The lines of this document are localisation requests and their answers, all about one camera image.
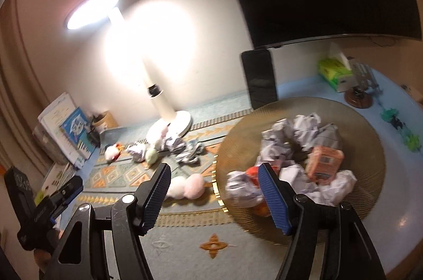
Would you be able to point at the person's left hand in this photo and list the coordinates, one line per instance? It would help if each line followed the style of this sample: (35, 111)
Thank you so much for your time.
(42, 257)

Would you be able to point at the green tissue box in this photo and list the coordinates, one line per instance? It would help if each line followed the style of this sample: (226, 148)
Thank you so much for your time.
(336, 74)

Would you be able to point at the upright white papers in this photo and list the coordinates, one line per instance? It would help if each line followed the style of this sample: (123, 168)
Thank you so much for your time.
(52, 117)

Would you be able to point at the green toy figures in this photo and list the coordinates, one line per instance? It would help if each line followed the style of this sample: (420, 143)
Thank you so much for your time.
(409, 139)

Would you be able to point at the small orange carton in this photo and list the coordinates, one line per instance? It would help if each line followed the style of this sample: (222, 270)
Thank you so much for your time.
(323, 164)

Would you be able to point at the gridded paper ball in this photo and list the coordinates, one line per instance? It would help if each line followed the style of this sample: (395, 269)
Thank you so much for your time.
(275, 145)

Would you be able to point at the small metal stand ornament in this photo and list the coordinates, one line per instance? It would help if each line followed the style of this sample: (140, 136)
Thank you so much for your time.
(366, 91)

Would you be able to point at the three-ball dango plush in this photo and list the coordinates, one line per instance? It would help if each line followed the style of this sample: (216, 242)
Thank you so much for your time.
(155, 144)

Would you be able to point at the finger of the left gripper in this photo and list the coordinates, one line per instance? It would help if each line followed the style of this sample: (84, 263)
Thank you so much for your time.
(67, 193)

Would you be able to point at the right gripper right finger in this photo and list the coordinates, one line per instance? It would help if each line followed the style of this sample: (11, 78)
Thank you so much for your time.
(349, 252)

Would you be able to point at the large grey paper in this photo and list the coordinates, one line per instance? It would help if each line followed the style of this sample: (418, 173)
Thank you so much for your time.
(308, 133)

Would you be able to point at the black phone on stand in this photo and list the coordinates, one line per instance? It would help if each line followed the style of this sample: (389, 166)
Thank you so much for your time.
(260, 77)

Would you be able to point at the white desk lamp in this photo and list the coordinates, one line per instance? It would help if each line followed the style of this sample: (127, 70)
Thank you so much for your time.
(90, 12)

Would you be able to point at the patterned blue woven rug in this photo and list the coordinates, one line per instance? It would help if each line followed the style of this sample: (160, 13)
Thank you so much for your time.
(191, 239)

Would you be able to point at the black mesh pen holder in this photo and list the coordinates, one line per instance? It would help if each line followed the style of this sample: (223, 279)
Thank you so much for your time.
(93, 136)

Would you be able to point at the white kitty plush toy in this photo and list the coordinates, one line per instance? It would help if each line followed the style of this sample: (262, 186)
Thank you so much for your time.
(113, 152)

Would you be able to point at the orange snack packet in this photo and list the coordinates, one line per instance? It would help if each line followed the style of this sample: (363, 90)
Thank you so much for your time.
(260, 207)

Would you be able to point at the flat stack of books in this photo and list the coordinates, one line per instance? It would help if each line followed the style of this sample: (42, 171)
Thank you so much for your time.
(57, 176)

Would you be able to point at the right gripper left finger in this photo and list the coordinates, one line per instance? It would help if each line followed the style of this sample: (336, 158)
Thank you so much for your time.
(81, 254)

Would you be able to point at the blue boxed book set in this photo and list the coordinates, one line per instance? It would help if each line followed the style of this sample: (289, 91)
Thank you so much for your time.
(76, 127)

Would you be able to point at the leaning books at left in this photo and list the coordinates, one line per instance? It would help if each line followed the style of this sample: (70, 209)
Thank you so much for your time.
(50, 146)

